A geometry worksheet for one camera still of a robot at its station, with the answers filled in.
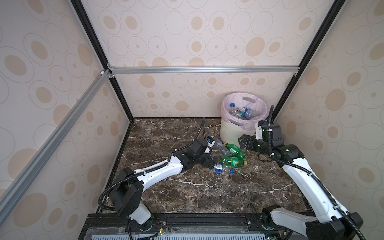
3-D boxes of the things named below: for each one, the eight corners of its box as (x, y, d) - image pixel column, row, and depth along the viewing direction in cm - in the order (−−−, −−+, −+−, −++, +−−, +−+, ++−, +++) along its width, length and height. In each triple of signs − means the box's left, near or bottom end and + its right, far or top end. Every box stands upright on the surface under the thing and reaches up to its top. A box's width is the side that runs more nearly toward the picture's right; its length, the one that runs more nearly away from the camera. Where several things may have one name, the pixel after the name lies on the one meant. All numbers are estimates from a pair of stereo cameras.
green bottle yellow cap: (222, 168, 94) (223, 164, 90) (221, 158, 99) (222, 154, 95) (246, 168, 94) (248, 164, 90) (243, 158, 99) (245, 154, 95)
